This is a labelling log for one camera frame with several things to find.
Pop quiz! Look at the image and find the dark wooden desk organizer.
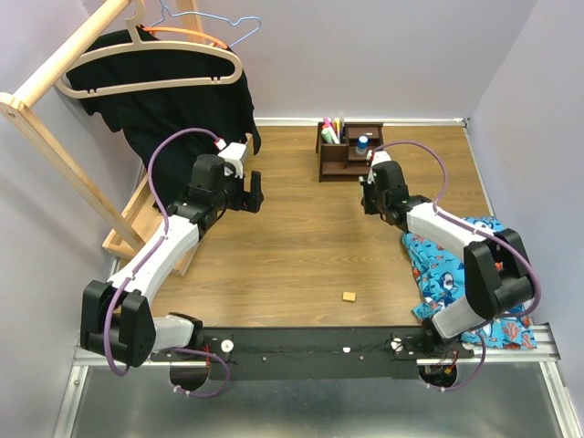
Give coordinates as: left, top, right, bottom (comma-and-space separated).
315, 121, 383, 183

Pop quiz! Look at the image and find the blue grey glue stick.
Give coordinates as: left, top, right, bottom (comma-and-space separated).
355, 135, 369, 156

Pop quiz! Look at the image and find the mint green highlighter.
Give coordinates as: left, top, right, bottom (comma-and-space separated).
321, 127, 340, 144

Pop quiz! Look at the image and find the small tan eraser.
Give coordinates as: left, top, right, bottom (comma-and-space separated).
342, 292, 356, 303

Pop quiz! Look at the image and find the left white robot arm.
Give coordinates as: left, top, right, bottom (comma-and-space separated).
80, 154, 264, 375

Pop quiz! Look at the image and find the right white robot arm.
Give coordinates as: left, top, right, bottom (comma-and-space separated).
360, 151, 540, 358

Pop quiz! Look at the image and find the black t-shirt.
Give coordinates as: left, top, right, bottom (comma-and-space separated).
66, 29, 262, 214

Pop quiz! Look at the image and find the blue shark print cloth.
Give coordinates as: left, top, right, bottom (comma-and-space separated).
401, 216, 541, 352

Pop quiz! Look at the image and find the wooden clothes rack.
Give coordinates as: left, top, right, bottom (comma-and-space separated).
0, 0, 255, 277

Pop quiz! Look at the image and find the orange plastic hanger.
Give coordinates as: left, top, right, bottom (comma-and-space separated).
141, 26, 228, 49

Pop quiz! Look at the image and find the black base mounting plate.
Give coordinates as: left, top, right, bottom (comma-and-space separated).
150, 326, 475, 382

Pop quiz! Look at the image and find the beige wooden hanger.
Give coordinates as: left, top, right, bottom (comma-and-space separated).
56, 1, 243, 99

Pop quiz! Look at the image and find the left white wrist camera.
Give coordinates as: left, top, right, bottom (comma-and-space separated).
214, 139, 248, 179

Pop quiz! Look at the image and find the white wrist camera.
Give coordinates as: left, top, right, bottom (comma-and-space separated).
214, 139, 248, 179
367, 150, 392, 169

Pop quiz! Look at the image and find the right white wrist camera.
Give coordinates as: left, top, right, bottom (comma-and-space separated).
367, 150, 392, 169

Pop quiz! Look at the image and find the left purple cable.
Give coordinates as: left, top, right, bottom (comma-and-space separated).
103, 127, 232, 399

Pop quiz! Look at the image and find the blue wire hanger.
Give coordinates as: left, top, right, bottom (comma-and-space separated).
147, 1, 261, 48

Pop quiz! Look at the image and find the aluminium rail frame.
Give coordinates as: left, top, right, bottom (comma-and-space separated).
52, 259, 584, 438

